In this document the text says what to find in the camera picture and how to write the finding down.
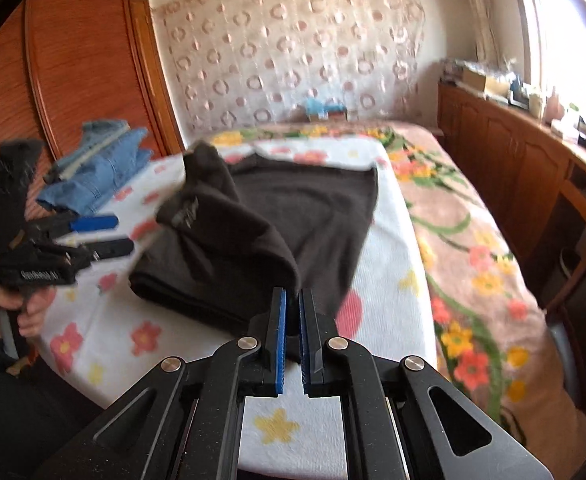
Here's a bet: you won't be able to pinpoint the light blue denim garment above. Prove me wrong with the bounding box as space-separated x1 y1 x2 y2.
80 119 130 142

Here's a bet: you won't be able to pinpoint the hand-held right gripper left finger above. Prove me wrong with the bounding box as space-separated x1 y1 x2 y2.
38 287 288 480

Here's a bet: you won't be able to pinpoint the wooden cabinet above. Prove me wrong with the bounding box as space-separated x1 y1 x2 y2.
437 82 586 311

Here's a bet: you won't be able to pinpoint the circle-patterned wall cloth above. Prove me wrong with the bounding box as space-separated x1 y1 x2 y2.
153 0 426 133

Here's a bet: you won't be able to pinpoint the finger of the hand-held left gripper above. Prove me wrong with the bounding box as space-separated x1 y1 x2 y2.
27 211 120 242
48 238 136 264

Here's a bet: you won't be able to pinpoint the window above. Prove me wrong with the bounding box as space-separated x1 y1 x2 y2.
508 0 586 136

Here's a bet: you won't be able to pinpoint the blue jeans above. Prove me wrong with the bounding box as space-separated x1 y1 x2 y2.
35 127 154 213

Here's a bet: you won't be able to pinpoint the open cardboard box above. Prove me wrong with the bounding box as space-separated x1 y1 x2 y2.
460 67 511 101

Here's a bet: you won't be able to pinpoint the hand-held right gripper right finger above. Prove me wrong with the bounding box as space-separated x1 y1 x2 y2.
299 287 554 480

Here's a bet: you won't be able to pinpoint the grey-green garment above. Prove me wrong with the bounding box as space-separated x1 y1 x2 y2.
55 127 131 182

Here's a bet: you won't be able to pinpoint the person's dark clothing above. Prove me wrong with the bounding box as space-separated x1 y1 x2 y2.
0 332 104 480

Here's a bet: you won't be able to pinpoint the white floral blanket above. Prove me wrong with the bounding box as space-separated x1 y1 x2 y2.
38 136 436 475

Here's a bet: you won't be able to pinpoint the dark brown shorts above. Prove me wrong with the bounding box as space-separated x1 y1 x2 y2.
129 141 379 367

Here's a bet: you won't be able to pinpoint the cream window curtain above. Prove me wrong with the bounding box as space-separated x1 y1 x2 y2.
446 0 496 63

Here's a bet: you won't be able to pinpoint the wooden headboard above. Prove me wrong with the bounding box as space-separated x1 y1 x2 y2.
0 0 186 261

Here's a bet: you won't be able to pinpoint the cardboard box with blue contents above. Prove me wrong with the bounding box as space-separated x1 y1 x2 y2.
300 100 350 122

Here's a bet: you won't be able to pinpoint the pink floral bedspread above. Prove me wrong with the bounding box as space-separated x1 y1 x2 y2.
208 119 586 466

